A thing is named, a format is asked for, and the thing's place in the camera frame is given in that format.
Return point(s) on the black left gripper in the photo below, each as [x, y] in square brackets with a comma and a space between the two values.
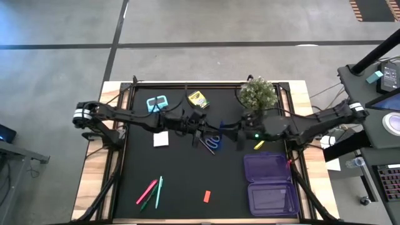
[190, 121]

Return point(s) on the black power adapter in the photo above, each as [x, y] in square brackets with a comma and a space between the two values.
[389, 76]

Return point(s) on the dark grey side desk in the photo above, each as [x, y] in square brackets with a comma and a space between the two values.
[359, 93]

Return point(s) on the potted artificial green plant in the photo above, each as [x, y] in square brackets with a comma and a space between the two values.
[257, 93]

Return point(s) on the white paper sheet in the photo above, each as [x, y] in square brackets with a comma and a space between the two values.
[333, 165]

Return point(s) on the black round pole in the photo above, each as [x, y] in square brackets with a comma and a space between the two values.
[375, 53]

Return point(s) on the small white box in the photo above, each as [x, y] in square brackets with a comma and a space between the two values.
[327, 141]

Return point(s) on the clear water bottle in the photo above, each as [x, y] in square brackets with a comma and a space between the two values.
[355, 162]

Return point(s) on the black caster wheel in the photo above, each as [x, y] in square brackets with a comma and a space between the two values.
[365, 200]

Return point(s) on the pink pen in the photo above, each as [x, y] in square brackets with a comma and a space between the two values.
[147, 191]

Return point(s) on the grey metal desk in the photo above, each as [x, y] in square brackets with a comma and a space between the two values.
[18, 153]

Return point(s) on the white sticky note pad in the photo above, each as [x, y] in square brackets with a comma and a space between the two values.
[161, 138]

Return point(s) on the dark device with blue light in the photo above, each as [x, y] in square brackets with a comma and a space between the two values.
[7, 133]

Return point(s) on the green pen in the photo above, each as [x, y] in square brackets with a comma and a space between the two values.
[149, 197]

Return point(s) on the yellow highlighter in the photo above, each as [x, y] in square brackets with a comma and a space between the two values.
[259, 145]

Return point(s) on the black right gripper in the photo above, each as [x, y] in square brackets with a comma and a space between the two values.
[253, 125]

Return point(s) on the orange eraser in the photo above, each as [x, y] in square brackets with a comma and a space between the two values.
[207, 196]

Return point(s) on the black keyboard with red keys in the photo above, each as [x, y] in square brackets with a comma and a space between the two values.
[389, 182]

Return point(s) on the small teal box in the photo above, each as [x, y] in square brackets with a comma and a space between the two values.
[374, 77]

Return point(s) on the light teal pen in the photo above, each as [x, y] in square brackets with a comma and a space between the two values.
[159, 192]

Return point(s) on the red tape tag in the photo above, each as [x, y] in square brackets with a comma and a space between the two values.
[289, 162]

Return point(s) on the black desk support beam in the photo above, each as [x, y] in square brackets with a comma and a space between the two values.
[347, 145]

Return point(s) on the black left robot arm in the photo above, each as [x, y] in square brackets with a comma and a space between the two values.
[125, 113]

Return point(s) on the black aluminium table frame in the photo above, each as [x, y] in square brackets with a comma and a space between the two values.
[156, 84]

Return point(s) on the flat screen with blue display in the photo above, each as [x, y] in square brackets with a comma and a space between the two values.
[387, 103]

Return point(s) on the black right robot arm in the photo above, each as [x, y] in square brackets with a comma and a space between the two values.
[312, 122]

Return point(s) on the white round device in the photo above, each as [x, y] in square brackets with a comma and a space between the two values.
[393, 123]

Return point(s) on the teal calculator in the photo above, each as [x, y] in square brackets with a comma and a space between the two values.
[156, 103]

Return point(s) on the purple plastic pencil case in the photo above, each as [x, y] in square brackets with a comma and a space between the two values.
[265, 167]

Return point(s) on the yellow green crayon box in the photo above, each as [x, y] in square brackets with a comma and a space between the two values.
[198, 99]

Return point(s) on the orange striped floor mat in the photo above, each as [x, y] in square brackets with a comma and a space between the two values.
[373, 9]

